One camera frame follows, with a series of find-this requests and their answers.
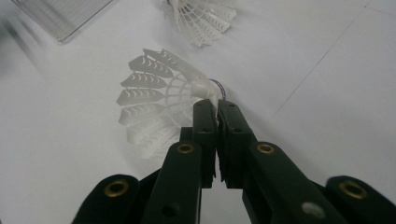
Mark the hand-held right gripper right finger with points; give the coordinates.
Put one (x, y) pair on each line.
(274, 186)

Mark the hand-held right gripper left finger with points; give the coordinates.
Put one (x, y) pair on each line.
(180, 186)

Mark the white shuttlecock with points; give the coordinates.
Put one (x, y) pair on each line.
(149, 93)
(202, 21)

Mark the clear plastic tray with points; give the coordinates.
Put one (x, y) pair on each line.
(62, 15)

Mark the white table sheet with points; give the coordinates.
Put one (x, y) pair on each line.
(311, 124)

